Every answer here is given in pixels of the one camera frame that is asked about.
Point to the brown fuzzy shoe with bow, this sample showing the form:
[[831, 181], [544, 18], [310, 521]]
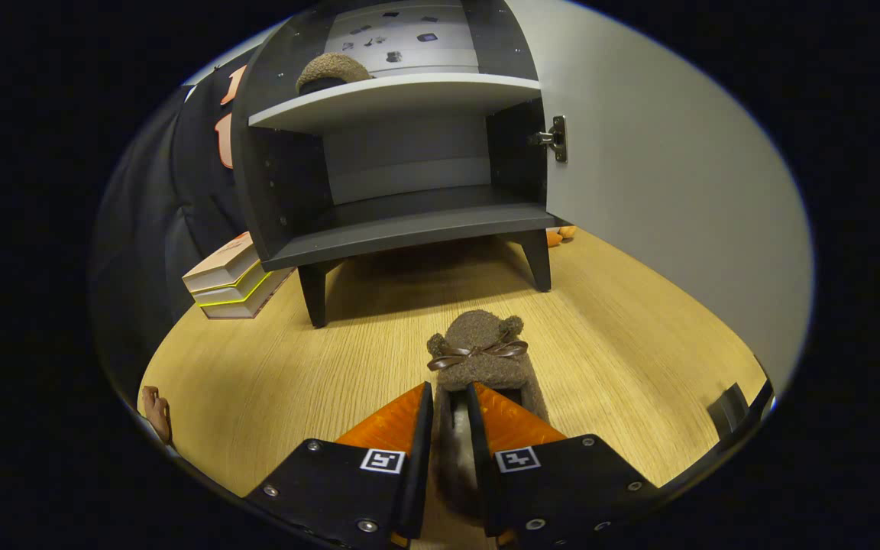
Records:
[[478, 328], [329, 69]]

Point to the metal door hinge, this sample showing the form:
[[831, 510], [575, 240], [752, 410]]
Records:
[[557, 139]]

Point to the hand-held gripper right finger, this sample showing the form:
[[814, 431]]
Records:
[[486, 473]]

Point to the small orange object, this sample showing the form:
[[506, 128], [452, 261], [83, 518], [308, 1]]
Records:
[[554, 239], [567, 231]]

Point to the dark grey shoe cabinet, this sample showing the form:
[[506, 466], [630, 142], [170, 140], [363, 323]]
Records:
[[409, 221]]

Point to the yellow-edged book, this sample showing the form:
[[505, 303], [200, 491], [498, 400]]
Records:
[[237, 294]]

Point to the black angular object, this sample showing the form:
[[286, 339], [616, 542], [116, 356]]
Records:
[[728, 410]]

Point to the black backdrop cloth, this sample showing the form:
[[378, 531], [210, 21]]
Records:
[[150, 214]]

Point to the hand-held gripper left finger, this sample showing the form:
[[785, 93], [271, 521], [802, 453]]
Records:
[[417, 473]]

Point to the beige shoe cabinet door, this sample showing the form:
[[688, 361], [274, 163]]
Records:
[[677, 191]]

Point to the small brown object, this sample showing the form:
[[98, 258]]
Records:
[[157, 412]]

